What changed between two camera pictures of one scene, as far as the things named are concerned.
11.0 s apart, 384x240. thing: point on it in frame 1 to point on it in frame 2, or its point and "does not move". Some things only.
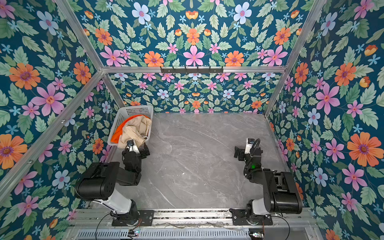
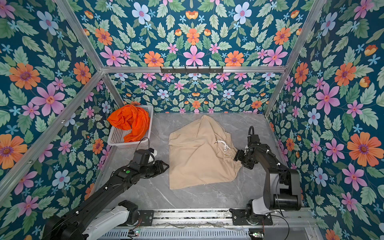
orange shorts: [115, 138] to [129, 117]
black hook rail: [192, 70] does not move
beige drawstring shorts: [137, 128] to [201, 153]
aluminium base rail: [281, 218] does not move
